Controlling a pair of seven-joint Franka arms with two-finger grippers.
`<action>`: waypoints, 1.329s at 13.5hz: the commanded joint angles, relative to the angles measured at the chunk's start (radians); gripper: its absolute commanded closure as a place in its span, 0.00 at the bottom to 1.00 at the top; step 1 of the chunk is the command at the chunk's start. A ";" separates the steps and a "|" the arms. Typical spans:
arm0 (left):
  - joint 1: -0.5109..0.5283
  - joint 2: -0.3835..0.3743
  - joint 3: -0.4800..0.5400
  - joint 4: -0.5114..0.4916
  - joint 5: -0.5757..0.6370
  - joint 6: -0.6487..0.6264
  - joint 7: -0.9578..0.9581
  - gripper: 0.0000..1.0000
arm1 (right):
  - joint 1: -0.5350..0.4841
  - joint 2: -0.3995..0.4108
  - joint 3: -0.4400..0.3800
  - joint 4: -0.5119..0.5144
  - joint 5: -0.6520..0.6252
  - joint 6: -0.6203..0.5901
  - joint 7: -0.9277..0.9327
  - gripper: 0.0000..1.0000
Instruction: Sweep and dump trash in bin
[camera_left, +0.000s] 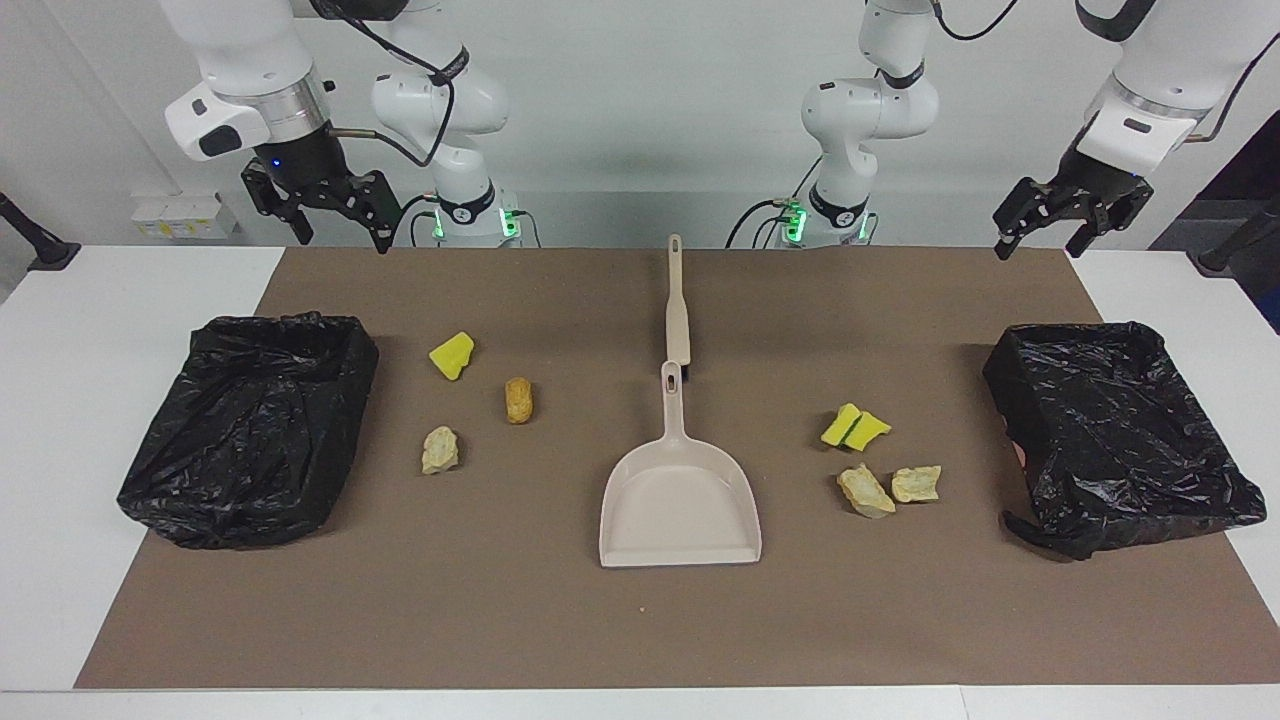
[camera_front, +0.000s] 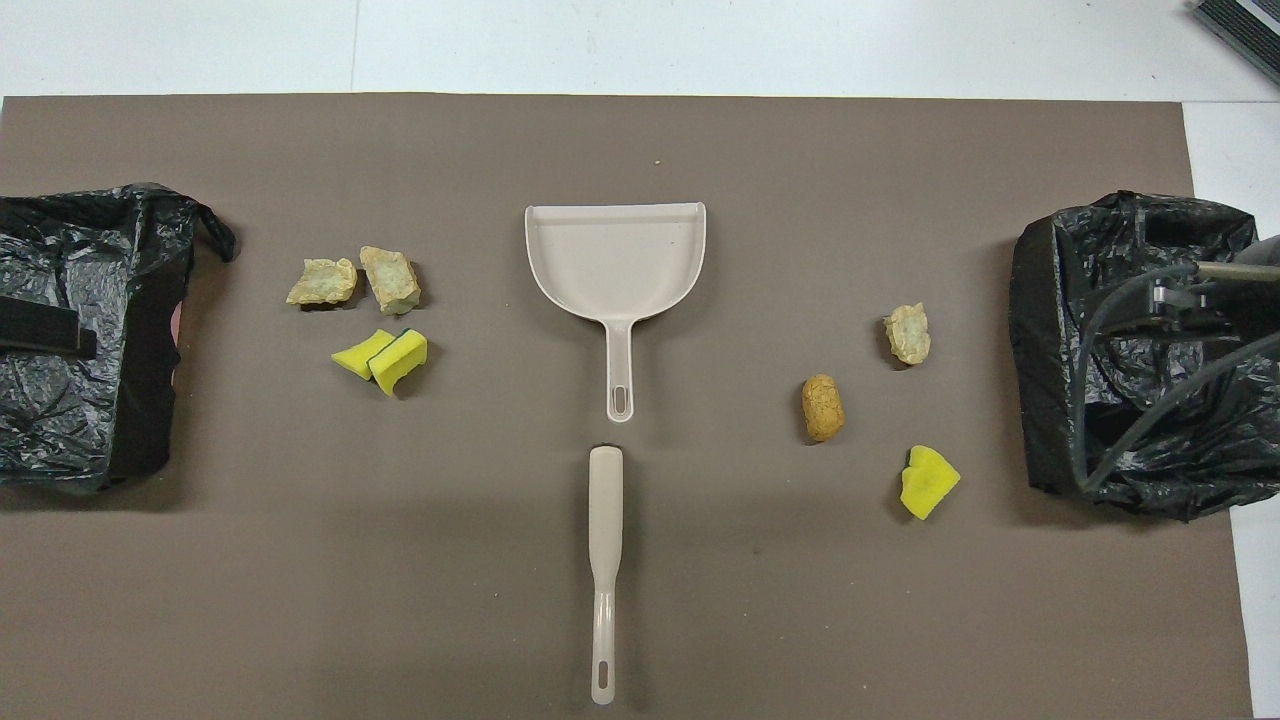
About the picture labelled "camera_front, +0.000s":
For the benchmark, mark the notched yellow green sponge piece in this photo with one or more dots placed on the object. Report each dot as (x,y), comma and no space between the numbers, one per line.
(928,482)

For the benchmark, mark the pale rounded foam chunk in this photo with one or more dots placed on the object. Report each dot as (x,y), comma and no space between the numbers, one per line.
(908,333)

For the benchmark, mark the black bag lined bin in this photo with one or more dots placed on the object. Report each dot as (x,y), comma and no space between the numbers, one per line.
(80,250)
(1050,400)

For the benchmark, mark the large yellow green sponge piece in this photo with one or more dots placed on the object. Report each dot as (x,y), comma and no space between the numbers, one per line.
(400,362)

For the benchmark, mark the dark ribbed grille object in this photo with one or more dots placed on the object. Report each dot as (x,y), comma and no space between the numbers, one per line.
(1250,20)

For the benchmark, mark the pale tan foam chunk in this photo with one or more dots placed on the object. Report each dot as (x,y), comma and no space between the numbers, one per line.
(390,280)

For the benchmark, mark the beige plastic dustpan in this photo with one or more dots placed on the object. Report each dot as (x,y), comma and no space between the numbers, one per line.
(615,260)

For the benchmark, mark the small yellow green sponge piece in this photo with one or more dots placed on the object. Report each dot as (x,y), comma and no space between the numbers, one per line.
(355,355)

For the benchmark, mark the brown table mat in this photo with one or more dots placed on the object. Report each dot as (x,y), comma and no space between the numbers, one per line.
(700,600)

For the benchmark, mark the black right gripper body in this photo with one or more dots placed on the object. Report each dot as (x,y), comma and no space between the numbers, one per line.
(1215,308)

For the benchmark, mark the tan orange foam chunk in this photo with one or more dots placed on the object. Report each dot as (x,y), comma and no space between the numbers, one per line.
(320,282)

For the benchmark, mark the brown oval cork lump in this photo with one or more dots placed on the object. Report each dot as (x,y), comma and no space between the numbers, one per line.
(822,407)

